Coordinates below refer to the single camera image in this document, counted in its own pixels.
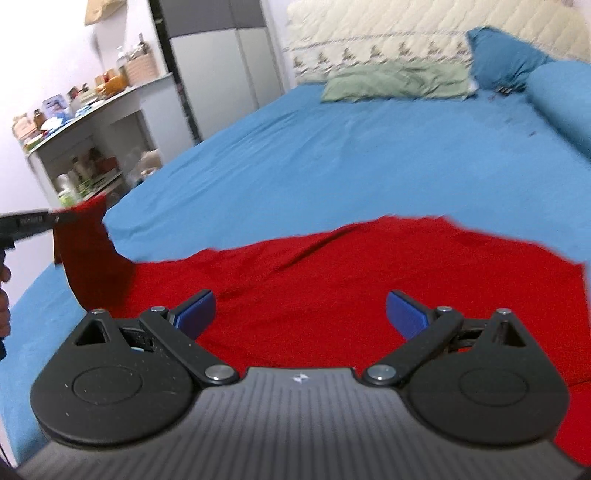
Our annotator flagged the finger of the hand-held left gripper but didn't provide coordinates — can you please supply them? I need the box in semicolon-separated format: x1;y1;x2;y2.
0;209;64;241

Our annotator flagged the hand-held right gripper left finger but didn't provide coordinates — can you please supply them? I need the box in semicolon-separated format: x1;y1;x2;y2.
71;289;240;387

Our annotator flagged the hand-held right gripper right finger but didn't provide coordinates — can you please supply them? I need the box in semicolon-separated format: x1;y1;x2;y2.
361;290;531;387

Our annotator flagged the red garment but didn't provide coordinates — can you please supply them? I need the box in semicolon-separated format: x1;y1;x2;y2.
52;196;591;468

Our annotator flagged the person's left hand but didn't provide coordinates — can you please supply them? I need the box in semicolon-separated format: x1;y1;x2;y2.
0;265;13;340

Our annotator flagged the green white bottle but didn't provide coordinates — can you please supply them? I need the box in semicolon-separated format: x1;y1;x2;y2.
57;174;82;207

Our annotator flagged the blue white box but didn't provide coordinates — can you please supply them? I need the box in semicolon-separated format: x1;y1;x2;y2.
43;93;71;122

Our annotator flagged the beige plush toy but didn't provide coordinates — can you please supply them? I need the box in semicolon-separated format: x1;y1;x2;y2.
124;148;164;186

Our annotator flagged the orange snack packet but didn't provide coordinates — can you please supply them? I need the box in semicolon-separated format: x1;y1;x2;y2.
95;69;128;96

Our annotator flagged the white shelf unit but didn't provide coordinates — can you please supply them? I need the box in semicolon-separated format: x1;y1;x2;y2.
17;71;197;209

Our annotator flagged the bed with blue sheet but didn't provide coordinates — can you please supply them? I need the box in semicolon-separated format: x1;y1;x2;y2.
0;83;591;468

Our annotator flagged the woven basket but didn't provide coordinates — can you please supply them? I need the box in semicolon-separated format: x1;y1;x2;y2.
124;46;160;86

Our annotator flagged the brown paper bag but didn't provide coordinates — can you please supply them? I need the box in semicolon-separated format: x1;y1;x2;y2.
84;0;127;27

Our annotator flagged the green pillow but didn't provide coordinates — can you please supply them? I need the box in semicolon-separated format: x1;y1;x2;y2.
320;61;479;103

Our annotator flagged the grey white wardrobe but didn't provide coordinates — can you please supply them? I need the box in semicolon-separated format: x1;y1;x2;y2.
148;0;287;144

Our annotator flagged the blue bolster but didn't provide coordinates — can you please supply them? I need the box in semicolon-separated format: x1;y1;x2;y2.
525;60;591;163

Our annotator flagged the blue pillow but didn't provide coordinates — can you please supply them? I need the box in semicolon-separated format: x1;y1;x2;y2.
466;26;555;93

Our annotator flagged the cream quilted headboard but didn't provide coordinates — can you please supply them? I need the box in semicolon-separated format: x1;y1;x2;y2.
286;0;591;87

